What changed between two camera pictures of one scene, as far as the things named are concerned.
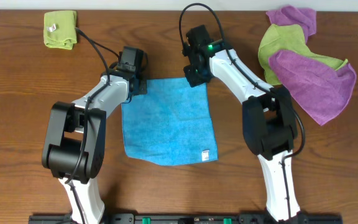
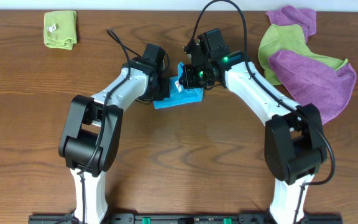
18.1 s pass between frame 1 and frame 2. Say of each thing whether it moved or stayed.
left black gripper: moved
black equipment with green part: stayed
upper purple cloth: stayed
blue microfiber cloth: moved
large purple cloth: stayed
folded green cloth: stayed
